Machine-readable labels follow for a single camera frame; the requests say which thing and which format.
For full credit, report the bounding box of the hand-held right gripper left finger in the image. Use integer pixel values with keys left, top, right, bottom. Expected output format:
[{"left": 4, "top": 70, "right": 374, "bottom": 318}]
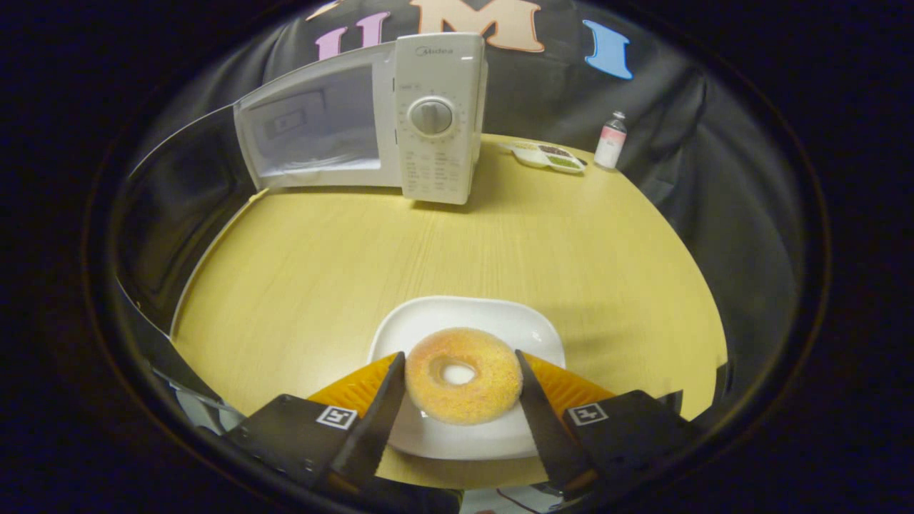
[{"left": 225, "top": 351, "right": 408, "bottom": 493}]

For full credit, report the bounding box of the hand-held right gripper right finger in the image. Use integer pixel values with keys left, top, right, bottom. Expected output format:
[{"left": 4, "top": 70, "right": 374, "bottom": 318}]
[{"left": 514, "top": 349, "right": 708, "bottom": 502}]

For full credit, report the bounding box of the sugared ring donut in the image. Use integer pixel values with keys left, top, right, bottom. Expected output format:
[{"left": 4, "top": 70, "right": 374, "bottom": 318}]
[{"left": 404, "top": 327, "right": 524, "bottom": 427}]

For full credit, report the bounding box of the white microwave oven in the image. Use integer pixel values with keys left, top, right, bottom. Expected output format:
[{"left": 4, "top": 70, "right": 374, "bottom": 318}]
[{"left": 114, "top": 32, "right": 490, "bottom": 336}]

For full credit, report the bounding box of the white square plate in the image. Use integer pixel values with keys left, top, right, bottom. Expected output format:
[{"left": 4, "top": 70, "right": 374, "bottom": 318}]
[{"left": 367, "top": 296, "right": 566, "bottom": 461}]

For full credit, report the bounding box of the white divided condiment dish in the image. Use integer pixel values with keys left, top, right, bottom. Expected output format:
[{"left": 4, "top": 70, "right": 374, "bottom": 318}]
[{"left": 508, "top": 141, "right": 588, "bottom": 174}]

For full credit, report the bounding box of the small pink label bottle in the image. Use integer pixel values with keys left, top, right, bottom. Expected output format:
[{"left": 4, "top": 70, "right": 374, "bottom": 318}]
[{"left": 594, "top": 111, "right": 628, "bottom": 171}]

